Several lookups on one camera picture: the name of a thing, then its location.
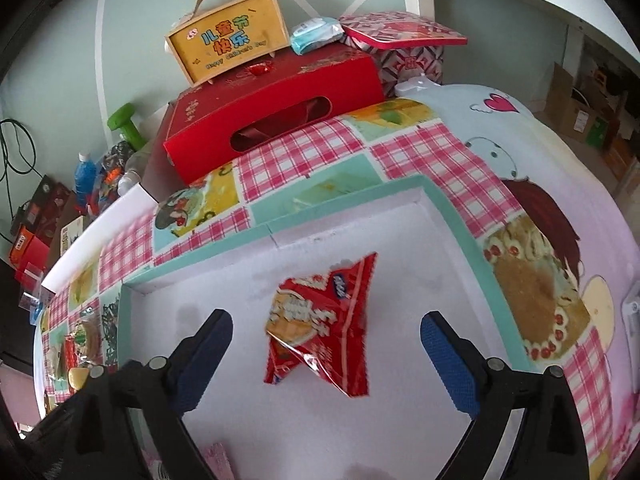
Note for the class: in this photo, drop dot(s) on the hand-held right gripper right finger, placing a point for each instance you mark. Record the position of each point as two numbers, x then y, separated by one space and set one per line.
450 360

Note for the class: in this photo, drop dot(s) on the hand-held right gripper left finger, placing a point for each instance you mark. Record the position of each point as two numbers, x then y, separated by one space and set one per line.
204 360

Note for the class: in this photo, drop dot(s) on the white tray with teal rim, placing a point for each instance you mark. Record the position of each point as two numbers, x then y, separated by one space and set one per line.
400 270

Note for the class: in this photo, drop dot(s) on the red cookie snack packet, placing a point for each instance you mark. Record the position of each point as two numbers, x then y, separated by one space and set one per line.
320 320

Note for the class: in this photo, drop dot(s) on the yellow wrapped snack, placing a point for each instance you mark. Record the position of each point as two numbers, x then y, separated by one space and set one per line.
78 379

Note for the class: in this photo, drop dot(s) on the pink snack packet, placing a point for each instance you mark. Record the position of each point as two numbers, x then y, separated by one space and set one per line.
220 462

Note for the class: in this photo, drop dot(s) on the clear plastic box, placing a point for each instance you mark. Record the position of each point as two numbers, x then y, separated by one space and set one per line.
34 302

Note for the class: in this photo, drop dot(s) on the beige printed box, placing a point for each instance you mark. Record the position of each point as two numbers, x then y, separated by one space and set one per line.
71 235

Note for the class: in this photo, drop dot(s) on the orange red box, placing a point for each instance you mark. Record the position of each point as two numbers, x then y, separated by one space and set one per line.
27 255

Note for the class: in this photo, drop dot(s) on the white plastic object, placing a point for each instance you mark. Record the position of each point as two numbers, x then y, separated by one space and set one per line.
632 305

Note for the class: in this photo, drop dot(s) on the colourful printed bag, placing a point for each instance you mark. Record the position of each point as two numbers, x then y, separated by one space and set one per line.
112 165

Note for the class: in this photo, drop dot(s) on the blue bottle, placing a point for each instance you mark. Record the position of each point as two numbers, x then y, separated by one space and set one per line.
85 177

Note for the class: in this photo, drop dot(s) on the dark red box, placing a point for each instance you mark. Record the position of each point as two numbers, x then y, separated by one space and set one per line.
45 205

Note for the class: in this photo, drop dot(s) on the green dumbbell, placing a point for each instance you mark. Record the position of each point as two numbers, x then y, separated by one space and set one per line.
122 122

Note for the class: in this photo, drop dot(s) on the brown cardboard box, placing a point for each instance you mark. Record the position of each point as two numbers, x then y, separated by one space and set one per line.
625 160
570 105

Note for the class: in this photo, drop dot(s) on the red gift box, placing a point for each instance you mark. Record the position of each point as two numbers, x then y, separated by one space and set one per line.
280 95

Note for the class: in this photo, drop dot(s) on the red patterned box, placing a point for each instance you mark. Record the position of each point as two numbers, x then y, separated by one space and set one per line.
415 62

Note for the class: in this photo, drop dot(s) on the red patterned box lid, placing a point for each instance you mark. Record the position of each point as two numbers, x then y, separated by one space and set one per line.
400 30

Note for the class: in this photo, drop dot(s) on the blue wet wipes pack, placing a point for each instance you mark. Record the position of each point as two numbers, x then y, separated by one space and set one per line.
315 35

